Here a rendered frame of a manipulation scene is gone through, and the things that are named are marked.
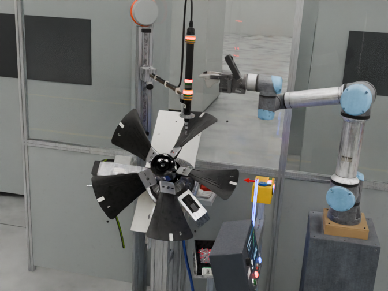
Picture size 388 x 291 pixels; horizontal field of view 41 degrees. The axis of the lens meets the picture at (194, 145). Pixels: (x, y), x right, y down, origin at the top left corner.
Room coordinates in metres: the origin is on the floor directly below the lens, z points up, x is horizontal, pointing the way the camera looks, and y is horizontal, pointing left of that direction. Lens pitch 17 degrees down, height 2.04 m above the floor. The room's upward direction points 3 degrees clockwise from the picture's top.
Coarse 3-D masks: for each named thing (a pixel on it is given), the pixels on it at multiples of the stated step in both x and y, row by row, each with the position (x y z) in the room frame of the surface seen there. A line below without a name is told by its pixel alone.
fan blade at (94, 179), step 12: (96, 180) 2.28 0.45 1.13; (108, 180) 2.28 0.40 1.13; (120, 180) 2.28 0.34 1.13; (132, 180) 2.29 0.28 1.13; (96, 192) 2.27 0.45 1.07; (108, 192) 2.27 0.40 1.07; (120, 192) 2.28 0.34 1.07; (132, 192) 2.29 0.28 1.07; (120, 204) 2.27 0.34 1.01; (108, 216) 2.25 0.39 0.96
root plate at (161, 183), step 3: (159, 183) 2.26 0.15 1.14; (162, 183) 2.27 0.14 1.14; (165, 183) 2.28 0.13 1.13; (168, 183) 2.29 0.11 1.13; (171, 183) 2.31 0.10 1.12; (165, 186) 2.27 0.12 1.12; (171, 186) 2.29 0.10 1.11; (162, 189) 2.24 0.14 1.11; (165, 189) 2.25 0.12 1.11; (168, 189) 2.27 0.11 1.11; (171, 189) 2.28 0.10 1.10; (174, 189) 2.29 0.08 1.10; (165, 192) 2.24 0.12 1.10; (168, 192) 2.26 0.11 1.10; (171, 192) 2.27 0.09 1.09; (174, 192) 2.28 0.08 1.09
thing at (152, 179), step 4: (144, 172) 2.31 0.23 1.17; (148, 172) 2.31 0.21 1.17; (140, 176) 2.30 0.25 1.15; (144, 176) 2.31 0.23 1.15; (148, 176) 2.31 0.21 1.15; (152, 176) 2.32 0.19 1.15; (144, 180) 2.31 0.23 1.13; (148, 180) 2.32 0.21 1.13; (152, 180) 2.32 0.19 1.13; (144, 184) 2.31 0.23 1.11; (148, 184) 2.32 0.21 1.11; (152, 184) 2.32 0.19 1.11
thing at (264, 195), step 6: (258, 180) 2.54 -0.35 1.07; (264, 180) 2.54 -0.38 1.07; (252, 186) 2.46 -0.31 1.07; (258, 186) 2.45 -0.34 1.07; (264, 186) 2.45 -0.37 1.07; (270, 186) 2.46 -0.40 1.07; (252, 192) 2.46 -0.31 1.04; (258, 192) 2.45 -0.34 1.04; (264, 192) 2.44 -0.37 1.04; (270, 192) 2.44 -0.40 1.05; (252, 198) 2.46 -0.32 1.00; (258, 198) 2.45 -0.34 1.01; (264, 198) 2.44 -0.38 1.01; (270, 198) 2.44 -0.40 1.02
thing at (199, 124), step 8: (192, 112) 2.57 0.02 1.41; (200, 112) 2.53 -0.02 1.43; (192, 120) 2.51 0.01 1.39; (200, 120) 2.47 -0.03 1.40; (208, 120) 2.44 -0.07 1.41; (216, 120) 2.42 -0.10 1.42; (184, 128) 2.51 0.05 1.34; (192, 128) 2.44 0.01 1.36; (200, 128) 2.41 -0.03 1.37; (184, 136) 2.43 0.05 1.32; (192, 136) 2.38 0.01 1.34; (176, 144) 2.43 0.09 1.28; (184, 144) 2.36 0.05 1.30
